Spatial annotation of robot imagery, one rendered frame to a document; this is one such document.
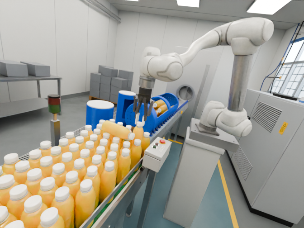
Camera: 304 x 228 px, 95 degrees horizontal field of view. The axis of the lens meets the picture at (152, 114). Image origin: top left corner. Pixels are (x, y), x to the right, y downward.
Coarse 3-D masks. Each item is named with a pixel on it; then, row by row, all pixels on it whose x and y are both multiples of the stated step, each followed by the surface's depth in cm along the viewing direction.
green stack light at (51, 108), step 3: (48, 105) 82; (51, 105) 81; (54, 105) 82; (57, 105) 83; (60, 105) 85; (48, 108) 82; (51, 108) 82; (54, 108) 82; (57, 108) 84; (60, 108) 86; (48, 111) 83; (51, 111) 82; (54, 111) 83; (57, 111) 84; (60, 111) 86
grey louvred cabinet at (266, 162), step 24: (264, 96) 218; (264, 120) 200; (288, 120) 155; (240, 144) 253; (264, 144) 185; (288, 144) 148; (240, 168) 229; (264, 168) 172; (288, 168) 154; (264, 192) 169; (288, 192) 161; (264, 216) 178; (288, 216) 168
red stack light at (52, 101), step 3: (48, 99) 80; (51, 99) 80; (54, 99) 81; (57, 99) 82; (60, 99) 85; (48, 102) 81; (51, 102) 81; (54, 102) 81; (57, 102) 83; (60, 102) 85
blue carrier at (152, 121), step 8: (160, 96) 152; (168, 96) 191; (168, 104) 148; (176, 104) 176; (128, 112) 119; (152, 112) 111; (168, 112) 146; (128, 120) 121; (152, 120) 111; (160, 120) 125; (144, 128) 116; (152, 128) 113
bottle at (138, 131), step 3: (135, 129) 86; (138, 129) 86; (141, 129) 86; (135, 132) 86; (138, 132) 86; (141, 132) 86; (135, 135) 86; (138, 135) 86; (141, 135) 87; (135, 138) 87; (138, 138) 87; (141, 138) 88; (132, 141) 89; (141, 141) 89; (132, 144) 89; (141, 144) 91
